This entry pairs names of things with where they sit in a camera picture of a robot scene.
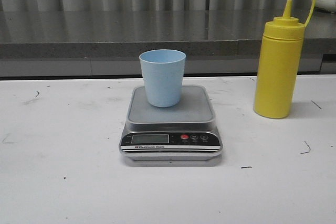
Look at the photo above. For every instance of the yellow squeeze bottle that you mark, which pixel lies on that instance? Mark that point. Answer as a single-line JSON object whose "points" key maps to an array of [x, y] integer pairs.
{"points": [[280, 53]]}

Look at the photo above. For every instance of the light blue plastic cup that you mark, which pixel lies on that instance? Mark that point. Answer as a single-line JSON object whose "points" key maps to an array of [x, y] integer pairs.
{"points": [[163, 71]]}

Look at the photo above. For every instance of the silver electronic kitchen scale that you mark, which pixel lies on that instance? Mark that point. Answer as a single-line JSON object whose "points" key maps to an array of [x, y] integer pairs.
{"points": [[184, 134]]}

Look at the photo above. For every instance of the steel counter in background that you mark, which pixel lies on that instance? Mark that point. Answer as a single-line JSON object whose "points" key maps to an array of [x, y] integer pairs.
{"points": [[97, 44]]}

